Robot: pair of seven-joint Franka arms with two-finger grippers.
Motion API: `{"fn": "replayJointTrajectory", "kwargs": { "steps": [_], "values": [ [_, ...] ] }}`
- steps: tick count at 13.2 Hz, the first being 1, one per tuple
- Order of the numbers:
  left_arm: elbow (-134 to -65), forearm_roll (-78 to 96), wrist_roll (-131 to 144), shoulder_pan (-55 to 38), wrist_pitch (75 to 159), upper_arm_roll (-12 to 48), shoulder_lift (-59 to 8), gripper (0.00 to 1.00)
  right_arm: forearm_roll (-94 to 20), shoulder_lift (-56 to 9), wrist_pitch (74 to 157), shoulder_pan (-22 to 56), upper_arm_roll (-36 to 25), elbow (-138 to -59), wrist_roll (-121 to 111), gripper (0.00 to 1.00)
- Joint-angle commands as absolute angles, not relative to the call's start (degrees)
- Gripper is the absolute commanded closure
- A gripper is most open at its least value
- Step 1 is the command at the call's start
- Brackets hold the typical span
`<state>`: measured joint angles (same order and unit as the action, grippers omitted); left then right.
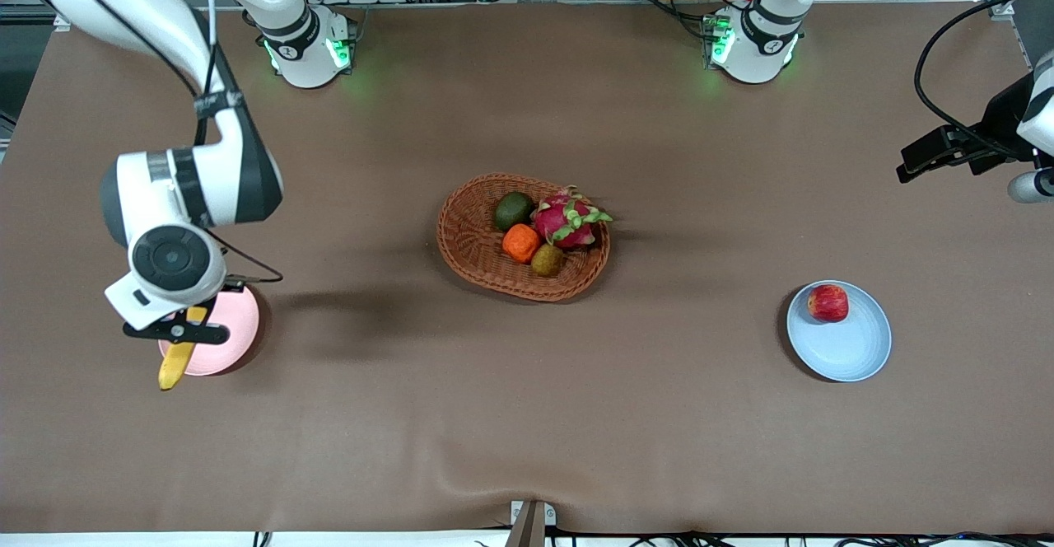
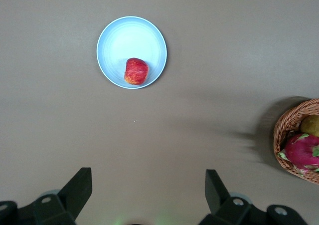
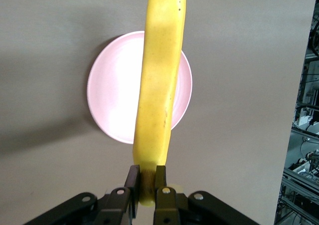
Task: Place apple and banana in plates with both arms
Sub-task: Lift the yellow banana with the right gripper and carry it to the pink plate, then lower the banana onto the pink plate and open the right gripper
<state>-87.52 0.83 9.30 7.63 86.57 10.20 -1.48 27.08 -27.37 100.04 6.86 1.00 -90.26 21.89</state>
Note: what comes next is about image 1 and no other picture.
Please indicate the pink round plate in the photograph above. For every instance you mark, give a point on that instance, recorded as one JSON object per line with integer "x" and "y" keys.
{"x": 230, "y": 341}

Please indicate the red apple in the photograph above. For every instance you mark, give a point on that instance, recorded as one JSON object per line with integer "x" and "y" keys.
{"x": 827, "y": 303}

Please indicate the yellow banana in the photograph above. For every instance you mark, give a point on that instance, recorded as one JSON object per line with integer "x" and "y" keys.
{"x": 174, "y": 366}

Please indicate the blue round plate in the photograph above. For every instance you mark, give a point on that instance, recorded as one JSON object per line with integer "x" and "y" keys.
{"x": 848, "y": 345}

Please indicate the orange tangerine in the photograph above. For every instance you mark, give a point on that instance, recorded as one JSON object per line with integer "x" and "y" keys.
{"x": 520, "y": 243}

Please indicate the brown table cover mat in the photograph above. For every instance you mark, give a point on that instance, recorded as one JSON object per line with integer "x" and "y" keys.
{"x": 527, "y": 415}

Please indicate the green avocado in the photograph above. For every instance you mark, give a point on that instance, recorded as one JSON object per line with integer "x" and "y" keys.
{"x": 513, "y": 212}

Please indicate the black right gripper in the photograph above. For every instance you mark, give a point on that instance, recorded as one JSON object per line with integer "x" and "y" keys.
{"x": 236, "y": 288}

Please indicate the brown kiwi fruit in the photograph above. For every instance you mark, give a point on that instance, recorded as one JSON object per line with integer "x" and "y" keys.
{"x": 547, "y": 260}

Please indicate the pink dragon fruit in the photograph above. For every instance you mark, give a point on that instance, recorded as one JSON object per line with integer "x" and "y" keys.
{"x": 564, "y": 219}

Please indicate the brown wicker basket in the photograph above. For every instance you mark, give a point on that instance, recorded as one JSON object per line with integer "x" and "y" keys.
{"x": 478, "y": 242}

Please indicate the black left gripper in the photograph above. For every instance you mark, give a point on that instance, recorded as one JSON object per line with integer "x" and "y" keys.
{"x": 998, "y": 124}

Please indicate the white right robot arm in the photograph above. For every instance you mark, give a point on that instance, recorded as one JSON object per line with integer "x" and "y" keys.
{"x": 230, "y": 184}

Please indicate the metal bracket with post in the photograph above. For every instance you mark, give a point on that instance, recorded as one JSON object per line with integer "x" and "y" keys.
{"x": 531, "y": 526}

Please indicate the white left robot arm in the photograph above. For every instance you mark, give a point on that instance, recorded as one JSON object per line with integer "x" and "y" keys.
{"x": 757, "y": 44}

